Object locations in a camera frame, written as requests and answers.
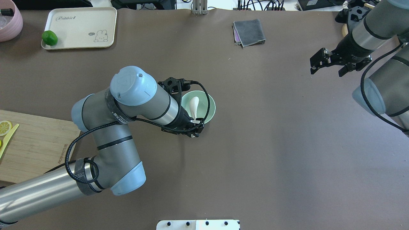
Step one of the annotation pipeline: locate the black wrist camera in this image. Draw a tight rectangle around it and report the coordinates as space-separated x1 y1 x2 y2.
158 77 192 104

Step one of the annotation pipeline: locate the bamboo cutting board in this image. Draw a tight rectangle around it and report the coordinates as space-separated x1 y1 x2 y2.
0 110 80 184

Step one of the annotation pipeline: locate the white plastic spoon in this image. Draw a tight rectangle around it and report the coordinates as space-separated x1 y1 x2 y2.
189 96 200 120

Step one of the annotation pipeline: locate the light green bowl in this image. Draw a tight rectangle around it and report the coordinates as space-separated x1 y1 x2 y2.
181 90 216 125

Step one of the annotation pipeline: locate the yellow plastic knife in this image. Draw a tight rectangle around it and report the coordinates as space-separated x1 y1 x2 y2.
0 124 19 159

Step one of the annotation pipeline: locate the pink bowl with ice cubes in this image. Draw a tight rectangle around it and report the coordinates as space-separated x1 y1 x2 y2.
0 0 23 42

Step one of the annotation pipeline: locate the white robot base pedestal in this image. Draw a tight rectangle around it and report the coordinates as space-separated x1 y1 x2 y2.
156 219 241 230

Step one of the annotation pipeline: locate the aluminium frame post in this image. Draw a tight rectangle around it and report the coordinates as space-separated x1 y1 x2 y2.
192 0 208 15

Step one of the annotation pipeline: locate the upper lemon slice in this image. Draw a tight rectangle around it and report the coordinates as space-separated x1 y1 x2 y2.
0 120 12 136

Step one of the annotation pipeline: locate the grey folded cloth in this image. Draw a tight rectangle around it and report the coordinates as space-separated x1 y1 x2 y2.
232 19 266 48

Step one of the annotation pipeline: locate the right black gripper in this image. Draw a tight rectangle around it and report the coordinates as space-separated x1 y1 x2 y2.
310 34 373 77

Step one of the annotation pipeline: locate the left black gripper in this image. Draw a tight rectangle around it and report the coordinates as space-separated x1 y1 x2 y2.
173 107 205 137

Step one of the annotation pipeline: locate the cream rabbit tray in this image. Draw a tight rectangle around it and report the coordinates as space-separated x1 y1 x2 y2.
41 6 117 50

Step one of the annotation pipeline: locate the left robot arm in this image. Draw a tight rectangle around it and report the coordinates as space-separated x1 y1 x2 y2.
1 66 205 228

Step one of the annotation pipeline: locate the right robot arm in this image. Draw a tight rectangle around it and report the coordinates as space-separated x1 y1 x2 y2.
310 0 409 136

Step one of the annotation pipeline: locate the green lime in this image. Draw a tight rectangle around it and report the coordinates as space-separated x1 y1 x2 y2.
41 30 58 46

